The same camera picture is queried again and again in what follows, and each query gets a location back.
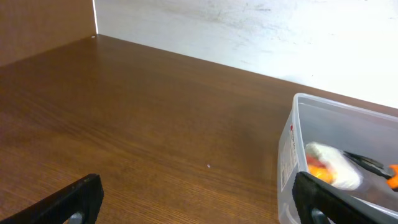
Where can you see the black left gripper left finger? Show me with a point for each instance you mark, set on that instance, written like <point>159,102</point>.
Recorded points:
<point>84,197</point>

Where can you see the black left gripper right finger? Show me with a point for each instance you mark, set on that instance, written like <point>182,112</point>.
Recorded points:
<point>318,202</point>

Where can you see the clear bag of wall plugs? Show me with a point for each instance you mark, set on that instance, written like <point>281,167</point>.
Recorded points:
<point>330,165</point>

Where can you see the black orange yellow pliers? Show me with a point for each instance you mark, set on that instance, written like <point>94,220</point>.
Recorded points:
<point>375,167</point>

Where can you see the clear plastic container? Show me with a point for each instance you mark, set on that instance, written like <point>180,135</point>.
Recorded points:
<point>346,128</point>

